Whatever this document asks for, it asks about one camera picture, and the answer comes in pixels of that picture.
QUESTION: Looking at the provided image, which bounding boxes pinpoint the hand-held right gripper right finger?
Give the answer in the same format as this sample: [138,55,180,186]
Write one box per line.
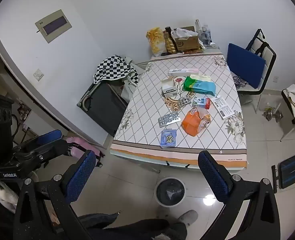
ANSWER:
[198,150,280,240]

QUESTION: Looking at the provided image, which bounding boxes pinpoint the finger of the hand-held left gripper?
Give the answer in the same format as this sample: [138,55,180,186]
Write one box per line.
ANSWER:
[13,129,63,153]
[14,139,69,162]

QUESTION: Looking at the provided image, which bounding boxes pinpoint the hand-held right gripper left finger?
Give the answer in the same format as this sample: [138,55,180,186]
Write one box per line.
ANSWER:
[13,150,96,240]

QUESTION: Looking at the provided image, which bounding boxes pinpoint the white bin with black liner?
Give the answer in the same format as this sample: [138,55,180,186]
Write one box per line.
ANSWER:
[154,177,186,208]

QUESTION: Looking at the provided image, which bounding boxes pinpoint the orange and clear plastic bag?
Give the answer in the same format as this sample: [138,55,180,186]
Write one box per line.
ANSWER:
[182,106,211,137]

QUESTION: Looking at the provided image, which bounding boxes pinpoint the small blue cartoon packet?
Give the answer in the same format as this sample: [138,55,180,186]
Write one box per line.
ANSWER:
[160,129,177,147]

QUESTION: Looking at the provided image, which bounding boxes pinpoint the large silver blister pack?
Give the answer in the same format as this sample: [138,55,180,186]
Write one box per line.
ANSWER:
[158,112,182,128]

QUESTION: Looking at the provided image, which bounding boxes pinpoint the green and blue plastic bag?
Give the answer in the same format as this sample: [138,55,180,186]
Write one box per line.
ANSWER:
[182,76,217,97]

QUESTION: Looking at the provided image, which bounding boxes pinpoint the small white box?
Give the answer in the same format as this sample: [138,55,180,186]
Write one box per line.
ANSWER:
[162,78,182,99]

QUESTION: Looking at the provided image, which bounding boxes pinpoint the white table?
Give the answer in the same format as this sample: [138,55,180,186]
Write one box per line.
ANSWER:
[110,151,247,174]

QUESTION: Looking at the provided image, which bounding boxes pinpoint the dark folding cot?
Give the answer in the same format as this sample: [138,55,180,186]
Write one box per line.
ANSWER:
[77,81,128,137]

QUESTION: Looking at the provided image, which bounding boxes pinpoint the white crumpled cloth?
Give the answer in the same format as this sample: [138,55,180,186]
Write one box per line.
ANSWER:
[0,180,19,213]

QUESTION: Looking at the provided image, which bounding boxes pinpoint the white printed flat box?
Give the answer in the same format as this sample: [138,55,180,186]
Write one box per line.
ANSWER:
[211,95,235,120]

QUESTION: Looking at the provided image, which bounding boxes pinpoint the small white red drink carton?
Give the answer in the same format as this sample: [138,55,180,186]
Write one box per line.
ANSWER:
[192,97,212,110]

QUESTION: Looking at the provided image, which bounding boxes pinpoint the person's dark trouser leg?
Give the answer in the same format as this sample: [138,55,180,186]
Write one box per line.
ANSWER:
[77,212,188,240]

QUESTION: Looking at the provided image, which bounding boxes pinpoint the small silver blister pack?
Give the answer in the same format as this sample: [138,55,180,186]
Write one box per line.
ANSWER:
[177,96,195,107]

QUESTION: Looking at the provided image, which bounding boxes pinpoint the dark monitor screen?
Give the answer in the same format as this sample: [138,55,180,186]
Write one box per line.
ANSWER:
[271,153,295,193]

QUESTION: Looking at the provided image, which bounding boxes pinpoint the metal dumbbell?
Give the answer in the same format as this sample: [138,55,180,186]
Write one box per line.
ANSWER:
[262,107,283,123]

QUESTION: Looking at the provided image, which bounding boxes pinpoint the black white checkered cloth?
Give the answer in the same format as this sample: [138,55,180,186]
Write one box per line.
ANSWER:
[93,54,139,85]

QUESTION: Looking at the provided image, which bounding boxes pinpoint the pale yellow paper packet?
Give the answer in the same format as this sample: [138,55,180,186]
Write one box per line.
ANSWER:
[190,74,212,83]

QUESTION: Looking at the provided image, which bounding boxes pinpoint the diamond patterned floral tablecloth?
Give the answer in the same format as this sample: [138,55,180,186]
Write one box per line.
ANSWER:
[109,54,248,172]

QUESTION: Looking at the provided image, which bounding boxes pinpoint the long white carton box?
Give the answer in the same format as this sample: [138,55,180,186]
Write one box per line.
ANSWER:
[169,68,200,77]

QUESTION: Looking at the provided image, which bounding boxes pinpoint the blue flat cushion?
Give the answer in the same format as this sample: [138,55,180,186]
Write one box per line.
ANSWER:
[227,43,266,89]

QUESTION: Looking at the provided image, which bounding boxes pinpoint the brown cardboard box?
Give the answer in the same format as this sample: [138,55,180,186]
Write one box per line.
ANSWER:
[174,26,201,53]

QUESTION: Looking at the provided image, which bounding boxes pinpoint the golden bottle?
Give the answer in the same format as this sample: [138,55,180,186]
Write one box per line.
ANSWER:
[164,32,177,54]

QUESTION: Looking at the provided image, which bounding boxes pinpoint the blue label water bottle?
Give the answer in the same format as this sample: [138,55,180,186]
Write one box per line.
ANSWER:
[201,25,212,46]

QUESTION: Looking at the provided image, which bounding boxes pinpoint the yellow snack bag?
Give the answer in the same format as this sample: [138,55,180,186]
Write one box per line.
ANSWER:
[146,27,166,57]

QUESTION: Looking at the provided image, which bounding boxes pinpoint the white plastic bag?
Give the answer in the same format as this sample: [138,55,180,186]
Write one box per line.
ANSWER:
[171,28,198,40]

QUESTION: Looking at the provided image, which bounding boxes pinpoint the clear glass bottle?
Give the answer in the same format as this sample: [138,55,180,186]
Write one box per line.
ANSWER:
[195,19,203,37]

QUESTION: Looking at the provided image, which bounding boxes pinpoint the white wall switch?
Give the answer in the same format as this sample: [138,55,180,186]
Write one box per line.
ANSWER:
[33,69,45,81]

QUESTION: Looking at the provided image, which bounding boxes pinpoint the coiled grey cable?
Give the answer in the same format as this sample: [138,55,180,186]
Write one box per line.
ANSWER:
[232,76,248,87]

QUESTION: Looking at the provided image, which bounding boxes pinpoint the beige wall electrical panel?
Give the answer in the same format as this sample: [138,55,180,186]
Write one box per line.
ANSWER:
[35,9,73,44]

